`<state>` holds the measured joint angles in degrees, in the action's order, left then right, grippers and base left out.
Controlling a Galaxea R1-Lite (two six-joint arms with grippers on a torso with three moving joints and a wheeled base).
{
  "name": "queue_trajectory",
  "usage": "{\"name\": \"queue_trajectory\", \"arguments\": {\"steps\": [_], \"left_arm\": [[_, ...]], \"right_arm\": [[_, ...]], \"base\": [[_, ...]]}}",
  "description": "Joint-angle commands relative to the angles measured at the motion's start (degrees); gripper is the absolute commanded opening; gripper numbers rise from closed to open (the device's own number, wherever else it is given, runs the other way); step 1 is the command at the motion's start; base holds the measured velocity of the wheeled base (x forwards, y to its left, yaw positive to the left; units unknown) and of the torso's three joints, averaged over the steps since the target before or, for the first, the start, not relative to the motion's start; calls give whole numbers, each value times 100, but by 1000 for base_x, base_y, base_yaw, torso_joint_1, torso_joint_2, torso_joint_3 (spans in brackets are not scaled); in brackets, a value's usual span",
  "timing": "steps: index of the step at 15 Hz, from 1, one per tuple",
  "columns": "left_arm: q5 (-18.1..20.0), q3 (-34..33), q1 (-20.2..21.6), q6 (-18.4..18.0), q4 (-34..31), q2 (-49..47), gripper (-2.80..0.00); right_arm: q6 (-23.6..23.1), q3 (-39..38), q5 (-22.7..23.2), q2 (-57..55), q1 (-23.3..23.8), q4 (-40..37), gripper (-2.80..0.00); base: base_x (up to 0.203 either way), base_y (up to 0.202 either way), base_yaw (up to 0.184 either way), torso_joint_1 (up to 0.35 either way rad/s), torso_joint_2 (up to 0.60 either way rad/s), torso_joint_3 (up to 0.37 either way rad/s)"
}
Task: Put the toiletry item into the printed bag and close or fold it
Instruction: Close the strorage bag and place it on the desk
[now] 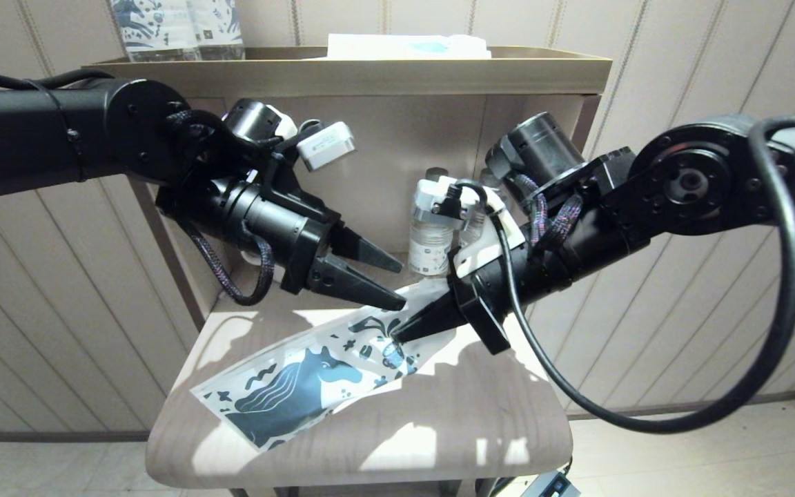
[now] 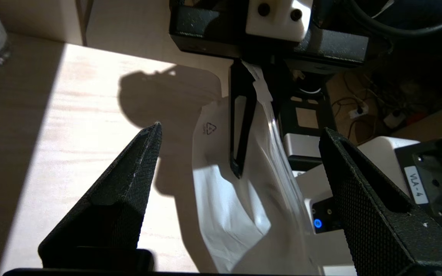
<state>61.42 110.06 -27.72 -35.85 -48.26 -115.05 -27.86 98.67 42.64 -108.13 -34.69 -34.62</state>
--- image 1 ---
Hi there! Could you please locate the white zip pouch blue horse print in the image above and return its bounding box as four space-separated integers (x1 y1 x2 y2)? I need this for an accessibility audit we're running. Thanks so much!
190 280 481 453

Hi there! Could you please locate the grey robot base chassis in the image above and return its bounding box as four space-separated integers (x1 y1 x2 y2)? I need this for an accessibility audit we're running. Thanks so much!
522 471 581 497

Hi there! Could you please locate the clear water bottle dotted label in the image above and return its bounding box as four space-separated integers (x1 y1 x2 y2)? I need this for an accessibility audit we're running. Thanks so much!
408 168 455 277

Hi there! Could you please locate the clear water bottle plain label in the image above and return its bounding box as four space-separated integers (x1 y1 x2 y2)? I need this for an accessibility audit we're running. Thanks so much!
462 169 503 248

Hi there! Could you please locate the beige wooden shelf unit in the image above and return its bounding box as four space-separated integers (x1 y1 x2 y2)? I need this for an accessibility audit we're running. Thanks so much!
84 47 612 497

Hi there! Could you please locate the brown shelf tray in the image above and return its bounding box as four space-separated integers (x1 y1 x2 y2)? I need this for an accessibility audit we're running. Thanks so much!
84 47 612 99

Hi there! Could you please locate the flat white blue packet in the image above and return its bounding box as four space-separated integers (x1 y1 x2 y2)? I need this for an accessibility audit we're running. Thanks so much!
308 35 493 61

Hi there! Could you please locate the small blue printed white pouch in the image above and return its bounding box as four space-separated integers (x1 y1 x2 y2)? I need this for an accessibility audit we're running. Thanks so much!
187 0 246 61

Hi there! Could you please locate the large blue printed white pouch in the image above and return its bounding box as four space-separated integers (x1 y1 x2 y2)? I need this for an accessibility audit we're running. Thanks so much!
111 0 203 63

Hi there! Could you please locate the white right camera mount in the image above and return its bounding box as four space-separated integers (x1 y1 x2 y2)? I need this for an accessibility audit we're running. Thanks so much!
449 185 527 280

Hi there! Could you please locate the braided black left arm cable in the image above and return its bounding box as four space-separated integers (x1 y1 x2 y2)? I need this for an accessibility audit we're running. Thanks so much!
163 110 275 306

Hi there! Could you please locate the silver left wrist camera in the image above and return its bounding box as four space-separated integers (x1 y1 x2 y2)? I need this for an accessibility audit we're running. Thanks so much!
296 121 357 172

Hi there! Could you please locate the braided grey right arm cable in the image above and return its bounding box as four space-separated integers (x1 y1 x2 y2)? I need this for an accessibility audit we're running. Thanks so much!
522 173 583 249

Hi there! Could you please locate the black right camera cable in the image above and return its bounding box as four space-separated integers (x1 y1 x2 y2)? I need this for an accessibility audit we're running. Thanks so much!
439 107 795 434

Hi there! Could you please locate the smooth black left arm cable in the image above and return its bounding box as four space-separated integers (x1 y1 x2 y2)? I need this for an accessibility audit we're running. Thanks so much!
0 64 115 90

